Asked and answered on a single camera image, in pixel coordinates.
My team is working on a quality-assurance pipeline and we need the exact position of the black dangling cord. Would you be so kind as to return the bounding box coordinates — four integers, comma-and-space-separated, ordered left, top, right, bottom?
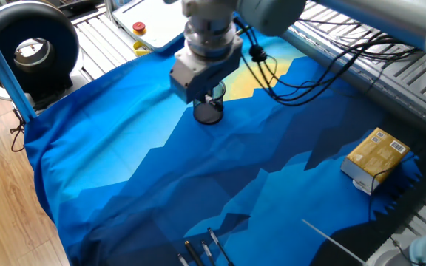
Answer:
9, 106, 27, 153

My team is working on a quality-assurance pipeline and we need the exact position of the black round blower fan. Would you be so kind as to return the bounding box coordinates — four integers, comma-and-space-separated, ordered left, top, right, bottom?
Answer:
0, 0, 85, 112

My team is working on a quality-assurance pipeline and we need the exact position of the blue metal pole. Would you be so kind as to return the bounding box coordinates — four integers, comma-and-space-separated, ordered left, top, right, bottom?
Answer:
0, 10, 38, 123

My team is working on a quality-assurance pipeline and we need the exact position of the black cable bundle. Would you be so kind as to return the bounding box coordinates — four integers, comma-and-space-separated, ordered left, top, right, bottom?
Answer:
234, 16, 421, 108

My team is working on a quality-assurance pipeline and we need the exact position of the blue mountain print cloth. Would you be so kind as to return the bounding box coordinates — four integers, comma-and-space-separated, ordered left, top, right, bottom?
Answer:
24, 27, 423, 266

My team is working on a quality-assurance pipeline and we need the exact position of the silver aluminium rail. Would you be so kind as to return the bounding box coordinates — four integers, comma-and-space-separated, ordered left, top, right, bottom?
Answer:
283, 25, 426, 143

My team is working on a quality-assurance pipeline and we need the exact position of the black pen gold tip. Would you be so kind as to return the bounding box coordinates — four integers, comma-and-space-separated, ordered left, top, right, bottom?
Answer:
183, 240, 205, 266

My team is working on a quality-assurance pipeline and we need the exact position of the yellow plastic holder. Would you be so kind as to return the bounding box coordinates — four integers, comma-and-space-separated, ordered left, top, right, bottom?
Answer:
132, 40, 153, 58

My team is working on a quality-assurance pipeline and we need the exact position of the thin black cable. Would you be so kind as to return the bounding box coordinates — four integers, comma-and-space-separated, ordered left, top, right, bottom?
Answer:
368, 110, 426, 259

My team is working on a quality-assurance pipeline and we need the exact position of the yellow tissue box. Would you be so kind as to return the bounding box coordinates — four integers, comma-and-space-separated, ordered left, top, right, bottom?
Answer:
340, 127, 412, 196

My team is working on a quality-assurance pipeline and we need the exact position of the silver Schunk gripper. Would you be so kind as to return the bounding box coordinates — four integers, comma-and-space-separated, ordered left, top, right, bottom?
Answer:
169, 35, 244, 109

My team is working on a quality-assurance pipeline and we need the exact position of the white teach pendant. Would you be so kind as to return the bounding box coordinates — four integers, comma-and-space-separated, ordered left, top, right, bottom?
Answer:
112, 0, 190, 52

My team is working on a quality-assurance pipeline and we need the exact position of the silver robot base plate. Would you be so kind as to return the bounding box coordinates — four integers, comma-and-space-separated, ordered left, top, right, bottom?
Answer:
364, 236, 413, 266

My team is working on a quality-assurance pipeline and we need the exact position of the black mesh pen holder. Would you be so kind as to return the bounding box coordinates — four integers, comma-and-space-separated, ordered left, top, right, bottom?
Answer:
192, 81, 226, 126

